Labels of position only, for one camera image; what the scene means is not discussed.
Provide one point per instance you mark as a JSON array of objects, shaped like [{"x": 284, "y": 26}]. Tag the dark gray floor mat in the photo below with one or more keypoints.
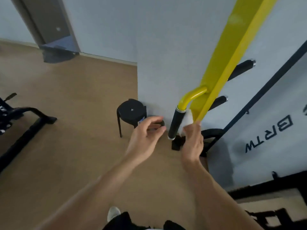
[{"x": 57, "y": 56}]

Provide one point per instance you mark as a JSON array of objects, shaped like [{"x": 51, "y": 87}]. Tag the black machine base foot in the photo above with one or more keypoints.
[{"x": 178, "y": 144}]

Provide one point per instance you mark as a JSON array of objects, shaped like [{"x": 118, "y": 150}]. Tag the white sneaker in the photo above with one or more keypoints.
[{"x": 113, "y": 213}]

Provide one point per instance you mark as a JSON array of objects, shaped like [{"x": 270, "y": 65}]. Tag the black shorts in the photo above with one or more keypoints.
[{"x": 123, "y": 223}]

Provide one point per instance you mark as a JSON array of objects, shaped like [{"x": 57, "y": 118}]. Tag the person's right forearm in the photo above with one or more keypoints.
[{"x": 215, "y": 201}]

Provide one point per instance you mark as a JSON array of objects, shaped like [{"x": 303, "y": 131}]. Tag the person's left hand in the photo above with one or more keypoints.
[{"x": 141, "y": 143}]

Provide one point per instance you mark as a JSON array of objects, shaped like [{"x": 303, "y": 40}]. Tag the black machine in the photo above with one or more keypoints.
[{"x": 36, "y": 130}]

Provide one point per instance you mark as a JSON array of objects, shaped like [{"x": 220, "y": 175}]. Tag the brown metal trash bin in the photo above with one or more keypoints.
[{"x": 162, "y": 122}]

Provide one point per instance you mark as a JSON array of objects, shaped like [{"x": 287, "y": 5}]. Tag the black slotted bracket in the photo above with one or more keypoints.
[{"x": 285, "y": 219}]

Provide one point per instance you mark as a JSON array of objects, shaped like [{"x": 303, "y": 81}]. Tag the person's right hand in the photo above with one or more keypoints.
[{"x": 193, "y": 146}]

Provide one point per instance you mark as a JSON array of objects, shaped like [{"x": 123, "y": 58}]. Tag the black machine lower frame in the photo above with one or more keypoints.
[{"x": 275, "y": 183}]

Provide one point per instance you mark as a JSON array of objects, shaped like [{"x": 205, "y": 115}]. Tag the translucent machine guard panel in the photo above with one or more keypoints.
[{"x": 263, "y": 117}]

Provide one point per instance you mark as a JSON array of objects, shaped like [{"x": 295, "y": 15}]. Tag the white cleaning wipe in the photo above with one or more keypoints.
[{"x": 188, "y": 120}]

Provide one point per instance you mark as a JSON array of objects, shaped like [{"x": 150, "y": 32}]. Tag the black round stool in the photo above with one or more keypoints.
[{"x": 131, "y": 111}]

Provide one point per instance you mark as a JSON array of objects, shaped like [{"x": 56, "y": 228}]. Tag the small blue cap bottle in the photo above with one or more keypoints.
[{"x": 141, "y": 120}]

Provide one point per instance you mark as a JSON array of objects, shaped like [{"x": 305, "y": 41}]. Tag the gray door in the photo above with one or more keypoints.
[{"x": 48, "y": 19}]

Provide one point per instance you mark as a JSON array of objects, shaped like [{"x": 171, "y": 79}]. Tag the person's left forearm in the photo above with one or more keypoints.
[{"x": 96, "y": 196}]

